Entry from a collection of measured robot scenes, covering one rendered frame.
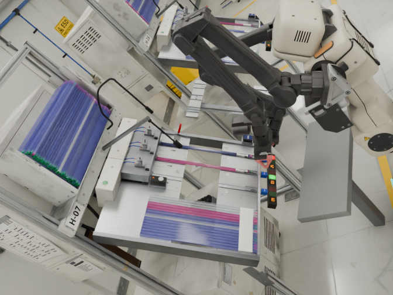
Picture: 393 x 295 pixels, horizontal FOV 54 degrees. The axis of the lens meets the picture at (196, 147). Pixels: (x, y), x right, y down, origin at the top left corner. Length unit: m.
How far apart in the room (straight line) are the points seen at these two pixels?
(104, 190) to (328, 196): 1.00
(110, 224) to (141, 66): 1.40
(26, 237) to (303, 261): 1.56
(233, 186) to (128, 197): 0.51
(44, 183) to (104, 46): 1.37
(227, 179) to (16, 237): 1.01
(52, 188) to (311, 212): 1.13
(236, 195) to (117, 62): 1.43
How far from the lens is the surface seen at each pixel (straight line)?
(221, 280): 1.98
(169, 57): 2.74
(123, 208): 1.79
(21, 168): 1.68
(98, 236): 1.71
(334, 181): 1.85
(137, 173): 1.83
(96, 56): 2.88
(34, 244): 1.92
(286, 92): 1.27
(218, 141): 2.09
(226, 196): 1.86
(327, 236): 2.50
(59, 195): 1.74
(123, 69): 2.87
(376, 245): 2.34
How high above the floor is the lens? 1.92
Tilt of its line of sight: 28 degrees down
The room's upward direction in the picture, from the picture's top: 49 degrees counter-clockwise
